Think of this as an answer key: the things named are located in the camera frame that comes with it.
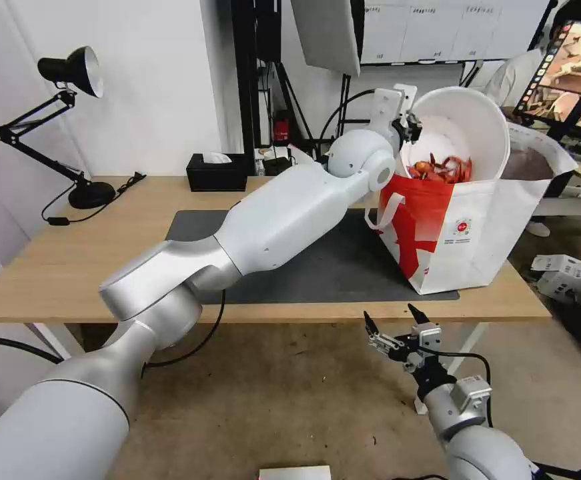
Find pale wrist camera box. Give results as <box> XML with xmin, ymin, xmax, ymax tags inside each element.
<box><xmin>412</xmin><ymin>322</ymin><xmax>444</xmax><ymax>352</ymax></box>

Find red crayfish shells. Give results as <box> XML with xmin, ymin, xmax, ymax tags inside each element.
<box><xmin>407</xmin><ymin>155</ymin><xmax>474</xmax><ymax>185</ymax></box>

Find white softbox light panel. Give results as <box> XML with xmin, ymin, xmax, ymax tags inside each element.
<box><xmin>289</xmin><ymin>0</ymin><xmax>364</xmax><ymax>77</ymax></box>

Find computer monitor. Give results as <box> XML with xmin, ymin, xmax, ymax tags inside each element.
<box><xmin>512</xmin><ymin>19</ymin><xmax>581</xmax><ymax>135</ymax></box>

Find dark grey desk mat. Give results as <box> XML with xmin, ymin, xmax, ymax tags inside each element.
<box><xmin>162</xmin><ymin>208</ymin><xmax>462</xmax><ymax>305</ymax></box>

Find white and red takeout bag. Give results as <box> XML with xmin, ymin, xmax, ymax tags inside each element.
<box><xmin>364</xmin><ymin>122</ymin><xmax>579</xmax><ymax>297</ymax></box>

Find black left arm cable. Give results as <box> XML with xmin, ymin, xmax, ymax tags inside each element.
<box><xmin>139</xmin><ymin>289</ymin><xmax>227</xmax><ymax>367</ymax></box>

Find black tissue box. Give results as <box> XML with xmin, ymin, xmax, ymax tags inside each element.
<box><xmin>185</xmin><ymin>152</ymin><xmax>248</xmax><ymax>193</ymax></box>

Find white robot front shell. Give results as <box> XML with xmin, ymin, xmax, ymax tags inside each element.
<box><xmin>258</xmin><ymin>465</ymin><xmax>333</xmax><ymax>480</ymax></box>

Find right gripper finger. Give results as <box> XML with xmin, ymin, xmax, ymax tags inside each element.
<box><xmin>408</xmin><ymin>302</ymin><xmax>430</xmax><ymax>329</ymax></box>
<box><xmin>363</xmin><ymin>309</ymin><xmax>408</xmax><ymax>361</ymax></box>

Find white cardboard boxes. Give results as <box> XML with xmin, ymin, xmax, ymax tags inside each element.
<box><xmin>529</xmin><ymin>253</ymin><xmax>581</xmax><ymax>307</ymax></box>

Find red and black device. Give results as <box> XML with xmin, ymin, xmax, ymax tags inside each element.
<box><xmin>273</xmin><ymin>109</ymin><xmax>292</xmax><ymax>147</ymax></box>

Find white paper bowl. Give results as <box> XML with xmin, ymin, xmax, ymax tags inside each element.
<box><xmin>399</xmin><ymin>87</ymin><xmax>512</xmax><ymax>186</ymax></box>

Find black lamp cord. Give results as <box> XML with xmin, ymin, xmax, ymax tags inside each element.
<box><xmin>41</xmin><ymin>171</ymin><xmax>147</xmax><ymax>227</ymax></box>

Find black desk lamp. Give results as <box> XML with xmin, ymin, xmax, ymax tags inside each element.
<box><xmin>0</xmin><ymin>45</ymin><xmax>117</xmax><ymax>211</ymax></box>

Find white wall board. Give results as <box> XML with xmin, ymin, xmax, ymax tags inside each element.
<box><xmin>359</xmin><ymin>0</ymin><xmax>574</xmax><ymax>66</ymax></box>

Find person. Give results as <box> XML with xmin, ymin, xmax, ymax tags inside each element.
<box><xmin>482</xmin><ymin>47</ymin><xmax>552</xmax><ymax>109</ymax></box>

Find black metal stand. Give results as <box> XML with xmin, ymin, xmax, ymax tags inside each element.
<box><xmin>229</xmin><ymin>0</ymin><xmax>285</xmax><ymax>176</ymax></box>

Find white table leg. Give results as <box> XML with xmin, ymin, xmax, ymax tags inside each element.
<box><xmin>459</xmin><ymin>319</ymin><xmax>490</xmax><ymax>373</ymax></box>
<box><xmin>29</xmin><ymin>322</ymin><xmax>85</xmax><ymax>362</ymax></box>

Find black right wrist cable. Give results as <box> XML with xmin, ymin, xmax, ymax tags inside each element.
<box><xmin>439</xmin><ymin>349</ymin><xmax>495</xmax><ymax>429</ymax></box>

